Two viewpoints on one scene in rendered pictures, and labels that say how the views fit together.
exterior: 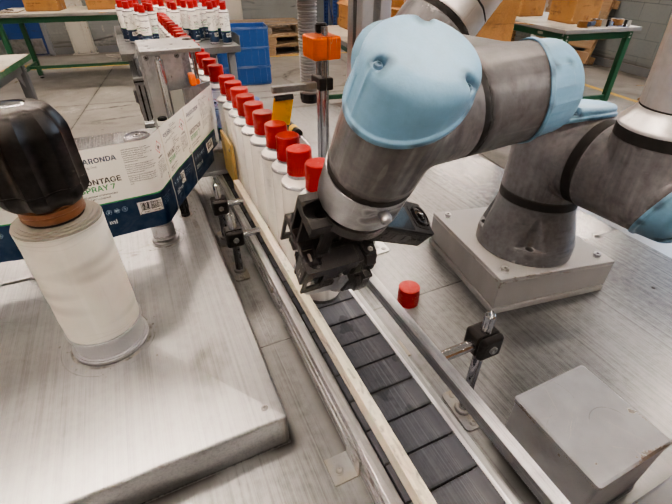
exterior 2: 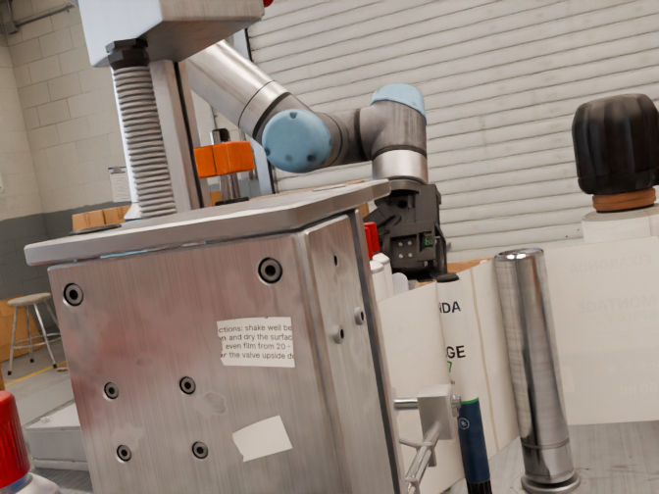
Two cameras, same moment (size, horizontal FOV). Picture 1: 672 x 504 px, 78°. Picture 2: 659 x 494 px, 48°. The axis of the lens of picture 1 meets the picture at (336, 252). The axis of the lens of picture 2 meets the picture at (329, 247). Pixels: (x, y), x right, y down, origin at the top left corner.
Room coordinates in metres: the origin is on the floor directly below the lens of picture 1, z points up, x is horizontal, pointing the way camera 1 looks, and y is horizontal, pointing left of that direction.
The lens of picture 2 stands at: (1.10, 0.58, 1.15)
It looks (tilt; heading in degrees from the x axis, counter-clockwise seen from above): 6 degrees down; 224
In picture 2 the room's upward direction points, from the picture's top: 9 degrees counter-clockwise
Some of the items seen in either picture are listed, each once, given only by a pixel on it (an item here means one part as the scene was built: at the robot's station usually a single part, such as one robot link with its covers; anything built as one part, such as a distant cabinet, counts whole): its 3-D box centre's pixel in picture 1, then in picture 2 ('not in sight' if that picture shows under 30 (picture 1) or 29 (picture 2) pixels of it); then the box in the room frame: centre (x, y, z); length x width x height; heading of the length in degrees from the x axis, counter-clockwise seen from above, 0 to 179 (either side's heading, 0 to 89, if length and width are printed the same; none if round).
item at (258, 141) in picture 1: (268, 171); not in sight; (0.66, 0.12, 0.98); 0.05 x 0.05 x 0.20
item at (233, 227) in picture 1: (235, 243); not in sight; (0.57, 0.17, 0.89); 0.03 x 0.03 x 0.12; 25
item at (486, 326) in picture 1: (460, 373); not in sight; (0.29, -0.14, 0.91); 0.07 x 0.03 x 0.16; 115
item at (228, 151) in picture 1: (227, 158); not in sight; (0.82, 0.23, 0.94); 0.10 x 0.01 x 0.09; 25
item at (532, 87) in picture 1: (485, 92); (326, 140); (0.35, -0.12, 1.19); 0.11 x 0.11 x 0.08; 28
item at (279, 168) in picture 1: (291, 200); not in sight; (0.55, 0.07, 0.98); 0.05 x 0.05 x 0.20
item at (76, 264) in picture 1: (69, 244); (629, 244); (0.37, 0.29, 1.03); 0.09 x 0.09 x 0.30
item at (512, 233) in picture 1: (530, 215); not in sight; (0.58, -0.32, 0.94); 0.15 x 0.15 x 0.10
